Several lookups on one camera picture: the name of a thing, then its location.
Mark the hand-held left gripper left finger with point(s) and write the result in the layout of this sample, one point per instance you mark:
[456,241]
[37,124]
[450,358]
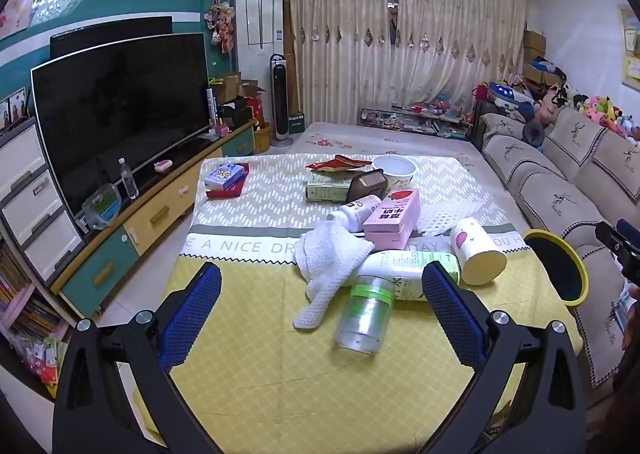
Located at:
[192,314]

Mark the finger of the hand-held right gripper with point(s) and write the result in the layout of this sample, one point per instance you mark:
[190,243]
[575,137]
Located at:
[612,239]
[629,226]

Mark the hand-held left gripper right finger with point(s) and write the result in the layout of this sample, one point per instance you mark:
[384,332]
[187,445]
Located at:
[452,314]

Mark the black bin with yellow rim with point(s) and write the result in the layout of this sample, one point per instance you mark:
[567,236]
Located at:
[555,269]

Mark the white and green bottle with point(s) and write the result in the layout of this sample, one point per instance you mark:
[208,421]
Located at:
[400,269]

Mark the white paper cup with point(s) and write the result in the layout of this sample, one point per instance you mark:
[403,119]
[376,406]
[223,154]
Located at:
[472,244]

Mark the clear jar with green band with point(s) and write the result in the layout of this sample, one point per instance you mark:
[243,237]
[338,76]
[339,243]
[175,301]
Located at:
[362,319]

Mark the pink milk carton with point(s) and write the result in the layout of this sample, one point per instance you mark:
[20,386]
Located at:
[392,216]

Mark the white knitted cloth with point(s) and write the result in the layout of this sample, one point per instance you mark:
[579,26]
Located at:
[330,249]

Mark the white pill bottle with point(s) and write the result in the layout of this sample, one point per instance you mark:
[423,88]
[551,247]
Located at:
[357,211]

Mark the white bowl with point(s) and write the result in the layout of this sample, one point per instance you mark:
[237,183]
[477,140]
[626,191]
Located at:
[395,172]

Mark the brown pouch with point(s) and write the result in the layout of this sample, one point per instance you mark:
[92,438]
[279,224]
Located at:
[367,184]

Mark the pale green box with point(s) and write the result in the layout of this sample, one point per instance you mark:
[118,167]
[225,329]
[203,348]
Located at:
[325,189]

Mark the red snack bag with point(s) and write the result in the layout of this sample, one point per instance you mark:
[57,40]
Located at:
[335,164]

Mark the person's right forearm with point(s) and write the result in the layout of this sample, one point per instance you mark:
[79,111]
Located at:
[631,369]

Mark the pile of papers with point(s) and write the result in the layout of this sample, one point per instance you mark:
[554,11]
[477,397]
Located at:
[624,311]

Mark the yellow patterned tablecloth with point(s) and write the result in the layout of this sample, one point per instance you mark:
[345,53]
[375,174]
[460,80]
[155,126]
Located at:
[260,334]

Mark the beige sofa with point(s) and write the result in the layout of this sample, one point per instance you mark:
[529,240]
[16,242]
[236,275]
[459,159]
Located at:
[560,189]

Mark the teal and yellow television cabinet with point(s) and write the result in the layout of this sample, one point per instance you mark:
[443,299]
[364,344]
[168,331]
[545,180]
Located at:
[150,224]

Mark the row of plush toys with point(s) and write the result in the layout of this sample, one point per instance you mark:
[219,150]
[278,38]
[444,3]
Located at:
[600,109]

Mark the glass bowl with green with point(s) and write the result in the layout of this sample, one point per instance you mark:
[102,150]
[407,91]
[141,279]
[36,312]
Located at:
[102,206]

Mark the clear water bottle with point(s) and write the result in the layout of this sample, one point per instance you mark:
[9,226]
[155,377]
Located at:
[129,181]

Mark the small pink dish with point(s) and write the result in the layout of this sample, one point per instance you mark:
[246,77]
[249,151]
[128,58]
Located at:
[163,166]

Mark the shelf of books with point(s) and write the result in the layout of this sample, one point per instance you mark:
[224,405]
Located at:
[22,314]

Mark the blue star-print bag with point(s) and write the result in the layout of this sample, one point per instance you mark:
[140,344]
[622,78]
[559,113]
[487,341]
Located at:
[505,94]

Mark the cluttered glass coffee table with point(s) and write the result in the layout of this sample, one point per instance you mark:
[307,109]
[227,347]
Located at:
[415,122]

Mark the stack of cardboard boxes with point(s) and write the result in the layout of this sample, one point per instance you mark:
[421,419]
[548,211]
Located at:
[535,49]

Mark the large curved television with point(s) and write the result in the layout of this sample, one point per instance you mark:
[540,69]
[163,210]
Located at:
[120,119]

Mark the white drawer unit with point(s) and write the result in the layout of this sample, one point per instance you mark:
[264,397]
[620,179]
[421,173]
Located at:
[25,184]

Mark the green and white carton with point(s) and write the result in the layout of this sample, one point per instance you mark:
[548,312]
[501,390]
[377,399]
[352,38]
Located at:
[295,123]

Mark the brown cardboard box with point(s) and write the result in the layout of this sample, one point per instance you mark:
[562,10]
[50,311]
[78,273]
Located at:
[232,87]

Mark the black tower fan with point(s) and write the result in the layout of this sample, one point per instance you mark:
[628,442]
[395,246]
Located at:
[279,99]

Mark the beige embroidered curtain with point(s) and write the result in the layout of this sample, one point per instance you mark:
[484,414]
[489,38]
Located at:
[340,34]
[460,24]

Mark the hanging flower decoration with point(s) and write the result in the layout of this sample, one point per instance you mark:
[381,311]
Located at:
[222,27]

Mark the white standing air conditioner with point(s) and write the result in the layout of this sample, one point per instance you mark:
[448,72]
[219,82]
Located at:
[257,29]

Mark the framed wall picture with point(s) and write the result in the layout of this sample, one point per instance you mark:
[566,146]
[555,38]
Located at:
[631,44]

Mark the small photo frame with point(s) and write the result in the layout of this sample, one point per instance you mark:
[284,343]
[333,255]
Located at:
[12,109]

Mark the pale wall poster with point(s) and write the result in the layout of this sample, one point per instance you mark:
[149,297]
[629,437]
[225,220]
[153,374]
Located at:
[15,7]

